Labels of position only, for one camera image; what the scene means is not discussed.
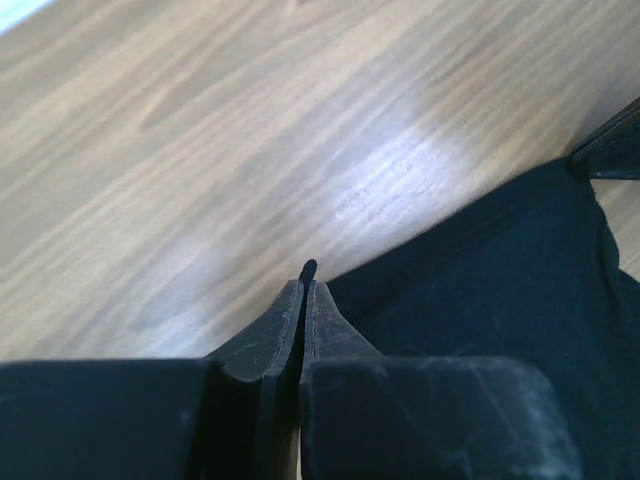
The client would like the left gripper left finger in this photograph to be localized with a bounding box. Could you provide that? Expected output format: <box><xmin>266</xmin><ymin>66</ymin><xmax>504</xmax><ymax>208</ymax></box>
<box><xmin>1</xmin><ymin>280</ymin><xmax>304</xmax><ymax>479</ymax></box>

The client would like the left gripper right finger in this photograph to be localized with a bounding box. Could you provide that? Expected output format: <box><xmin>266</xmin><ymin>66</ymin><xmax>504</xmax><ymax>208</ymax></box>
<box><xmin>299</xmin><ymin>282</ymin><xmax>583</xmax><ymax>479</ymax></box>

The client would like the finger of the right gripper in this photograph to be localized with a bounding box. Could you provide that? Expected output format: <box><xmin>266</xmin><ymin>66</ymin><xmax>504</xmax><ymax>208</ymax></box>
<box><xmin>569</xmin><ymin>99</ymin><xmax>640</xmax><ymax>180</ymax></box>

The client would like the black t shirt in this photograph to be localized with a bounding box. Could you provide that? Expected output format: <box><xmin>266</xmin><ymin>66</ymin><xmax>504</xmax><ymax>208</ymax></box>
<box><xmin>323</xmin><ymin>160</ymin><xmax>639</xmax><ymax>479</ymax></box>

